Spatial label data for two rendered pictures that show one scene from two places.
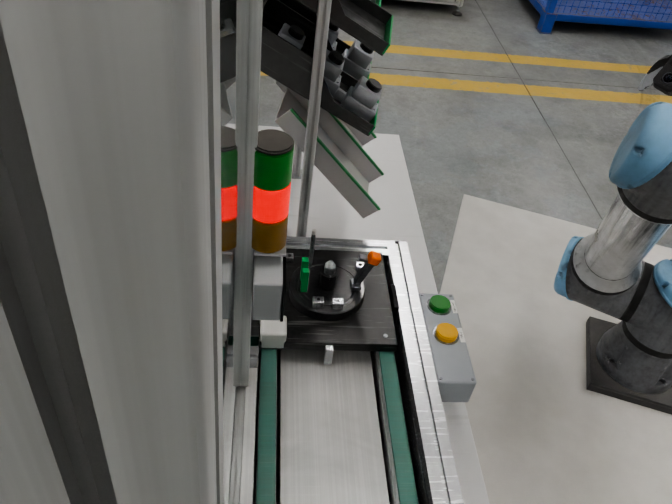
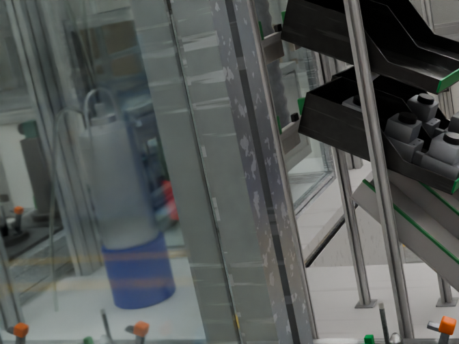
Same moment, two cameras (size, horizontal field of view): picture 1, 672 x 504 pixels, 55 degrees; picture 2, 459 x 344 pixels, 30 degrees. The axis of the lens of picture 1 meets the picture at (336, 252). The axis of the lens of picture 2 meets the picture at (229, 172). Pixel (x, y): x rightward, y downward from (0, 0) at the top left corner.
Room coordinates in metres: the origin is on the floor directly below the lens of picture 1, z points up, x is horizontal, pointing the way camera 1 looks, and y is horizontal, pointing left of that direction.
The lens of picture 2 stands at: (-0.19, -0.50, 1.59)
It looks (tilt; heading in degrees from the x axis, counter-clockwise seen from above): 13 degrees down; 35
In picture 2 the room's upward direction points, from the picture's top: 12 degrees counter-clockwise
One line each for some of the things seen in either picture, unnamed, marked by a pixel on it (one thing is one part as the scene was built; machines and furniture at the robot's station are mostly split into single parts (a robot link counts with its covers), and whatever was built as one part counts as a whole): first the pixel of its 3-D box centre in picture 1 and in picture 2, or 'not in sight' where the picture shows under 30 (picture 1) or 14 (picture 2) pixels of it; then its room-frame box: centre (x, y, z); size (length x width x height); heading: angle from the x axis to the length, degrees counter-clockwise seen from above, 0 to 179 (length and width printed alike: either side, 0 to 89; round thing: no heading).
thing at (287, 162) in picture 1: (271, 162); not in sight; (0.63, 0.09, 1.38); 0.05 x 0.05 x 0.05
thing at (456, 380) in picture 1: (442, 344); not in sight; (0.78, -0.22, 0.93); 0.21 x 0.07 x 0.06; 9
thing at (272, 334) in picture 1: (272, 331); not in sight; (0.72, 0.09, 0.97); 0.05 x 0.05 x 0.04; 9
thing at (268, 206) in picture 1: (269, 195); not in sight; (0.63, 0.09, 1.33); 0.05 x 0.05 x 0.05
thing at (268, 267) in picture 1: (268, 221); not in sight; (0.63, 0.09, 1.29); 0.12 x 0.05 x 0.25; 9
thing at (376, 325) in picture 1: (325, 296); not in sight; (0.83, 0.01, 0.96); 0.24 x 0.24 x 0.02; 9
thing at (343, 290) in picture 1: (326, 289); not in sight; (0.83, 0.01, 0.98); 0.14 x 0.14 x 0.02
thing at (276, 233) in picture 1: (267, 226); not in sight; (0.63, 0.09, 1.28); 0.05 x 0.05 x 0.05
